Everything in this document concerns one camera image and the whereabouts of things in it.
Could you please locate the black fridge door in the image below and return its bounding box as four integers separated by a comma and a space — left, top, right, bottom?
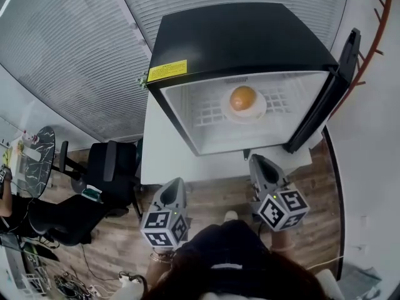
282, 27, 362, 154

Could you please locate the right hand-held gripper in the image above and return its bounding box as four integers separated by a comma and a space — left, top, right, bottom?
248, 153, 311, 233

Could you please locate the white wire fridge shelf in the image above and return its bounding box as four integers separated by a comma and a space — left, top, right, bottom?
187, 86, 295, 128

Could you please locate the person's left forearm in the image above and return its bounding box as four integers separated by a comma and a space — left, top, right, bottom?
145, 247, 176, 294

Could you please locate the tangle of black cables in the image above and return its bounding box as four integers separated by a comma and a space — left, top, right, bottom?
53, 271, 91, 300

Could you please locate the white power strip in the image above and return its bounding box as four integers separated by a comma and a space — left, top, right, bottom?
118, 271, 145, 286

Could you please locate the left wrist bracelet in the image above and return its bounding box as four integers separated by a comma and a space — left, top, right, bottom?
149, 251, 174, 264

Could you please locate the grey bag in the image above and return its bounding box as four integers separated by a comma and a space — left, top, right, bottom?
341, 265, 383, 297

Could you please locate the yellow warning label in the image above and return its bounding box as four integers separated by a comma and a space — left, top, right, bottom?
146, 59, 188, 84

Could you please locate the person's black clothing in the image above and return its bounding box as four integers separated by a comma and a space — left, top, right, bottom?
173, 219, 321, 300

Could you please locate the black mini fridge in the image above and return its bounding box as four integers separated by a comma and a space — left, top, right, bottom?
146, 2, 362, 158

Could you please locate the round black marble table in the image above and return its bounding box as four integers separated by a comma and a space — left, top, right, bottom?
24, 126, 56, 199

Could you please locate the green and white packet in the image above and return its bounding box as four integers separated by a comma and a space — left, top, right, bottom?
81, 184, 104, 204

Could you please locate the white plate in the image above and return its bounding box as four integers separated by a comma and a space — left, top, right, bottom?
221, 87, 268, 125

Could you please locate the white cabinet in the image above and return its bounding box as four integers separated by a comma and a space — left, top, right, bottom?
140, 94, 314, 186

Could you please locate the person's right forearm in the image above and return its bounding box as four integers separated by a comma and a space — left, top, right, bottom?
269, 227, 296, 256

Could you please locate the black office chair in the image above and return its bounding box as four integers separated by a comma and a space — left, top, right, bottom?
59, 139, 142, 219

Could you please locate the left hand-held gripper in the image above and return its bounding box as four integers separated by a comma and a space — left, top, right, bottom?
139, 177, 190, 249

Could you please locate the brown metal rack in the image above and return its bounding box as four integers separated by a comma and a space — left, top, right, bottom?
336, 0, 400, 106

